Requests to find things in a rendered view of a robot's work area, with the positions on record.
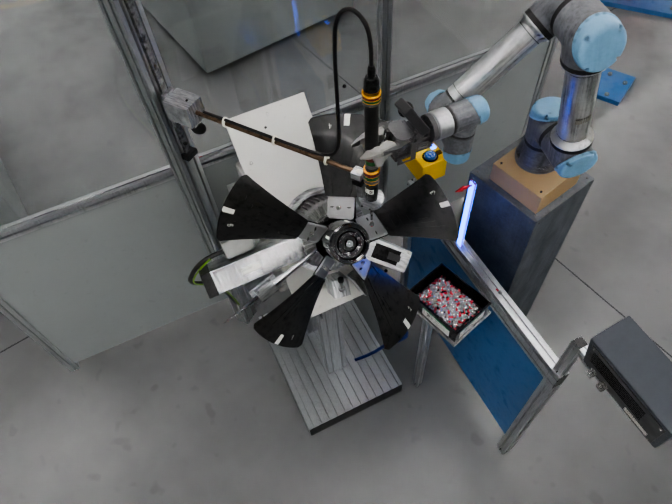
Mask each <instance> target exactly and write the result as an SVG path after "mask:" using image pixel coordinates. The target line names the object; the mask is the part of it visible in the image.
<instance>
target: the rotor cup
mask: <svg viewBox="0 0 672 504"><path fill-rule="evenodd" d="M344 220H347V221H349V222H346V221H344ZM355 221H356V220H355V219H351V220H350V219H335V218H329V217H328V216H327V215H326V216H324V217H323V218H322V219H321V220H320V221H319V222H318V223H320V224H324V225H328V226H329V227H328V229H327V231H326V232H325V233H324V234H323V236H322V237H321V238H320V240H319V241H318V242H316V243H314V246H315V248H316V250H317V251H318V253H319V254H320V255H321V256H323V257H324V256H325V255H327V256H329V257H330V258H332V259H334V260H336V261H337V262H339V263H341V264H345V265H351V264H355V263H357V262H359V261H361V260H362V259H363V258H364V257H365V256H366V254H367V252H368V250H369V246H370V239H369V235H368V233H367V231H366V230H365V228H364V227H363V226H361V225H360V224H358V223H355ZM326 235H327V236H328V237H329V240H328V239H327V238H326ZM348 240H352V241H353V246H352V247H350V248H349V247H347V246H346V242H347V241H348Z"/></svg>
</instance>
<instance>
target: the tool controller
mask: <svg viewBox="0 0 672 504"><path fill-rule="evenodd" d="M583 360H584V362H585V363H586V365H587V367H589V369H588V370H587V371H585V374H586V375H587V377H588V378H590V379H591V378H593V377H595V376H596V377H597V379H598V380H599V381H600V382H599V383H598V384H596V388H597V389H598V390H599V391H600V392H603V391H604V390H607V391H608V392H609V393H610V395H611V396H612V397H613V398H614V399H615V401H616V402H617V403H618V404H619V406H620V407H621V408H622V409H623V411H624V412H625V413H626V414H627V416H628V417H629V418H630V419H631V420H632V422H633V423H634V424H635V425H636V427H637V428H638V429H639V430H640V432H641V433H642V434H643V435H644V437H645V438H646V440H647V441H649V443H650V444H651V445H652V446H653V447H654V448H657V447H659V446H661V445H662V444H664V443H666V442H667V441H669V440H671V439H672V361H671V360H670V359H669V358H668V357H667V356H666V355H665V354H664V353H663V351H662V350H661V349H660V348H659V347H658V346H657V345H656V344H655V343H654V342H653V341H652V339H651V338H650V337H649V336H648V335H647V334H646V333H645V332H644V331H643V330H642V328H641V327H640V326H639V325H638V324H637V323H636V322H635V321H634V320H633V319H632V318H631V317H630V316H627V317H625V318H623V319H622V320H620V321H618V322H617V323H615V324H613V325H612V326H610V327H608V328H607V329H605V330H603V331H602V332H600V333H598V334H597V335H595V336H593V337H592V338H591V340H590V342H589V345H588V348H587V351H586V354H585V356H584V359H583Z"/></svg>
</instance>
